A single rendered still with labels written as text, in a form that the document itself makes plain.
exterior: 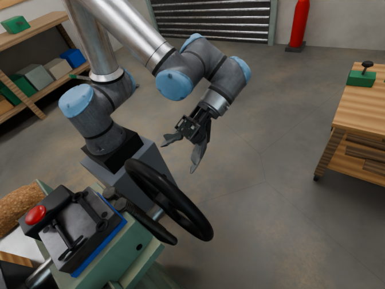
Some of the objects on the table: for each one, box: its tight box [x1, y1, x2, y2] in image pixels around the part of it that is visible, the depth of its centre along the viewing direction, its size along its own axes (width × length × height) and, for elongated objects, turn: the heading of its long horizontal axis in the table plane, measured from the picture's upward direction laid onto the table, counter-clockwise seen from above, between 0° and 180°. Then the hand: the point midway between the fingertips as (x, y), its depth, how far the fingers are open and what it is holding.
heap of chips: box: [0, 181, 46, 238], centre depth 46 cm, size 9×14×4 cm, turn 151°
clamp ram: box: [0, 256, 54, 289], centre depth 31 cm, size 9×8×9 cm
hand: (175, 160), depth 65 cm, fingers open, 14 cm apart
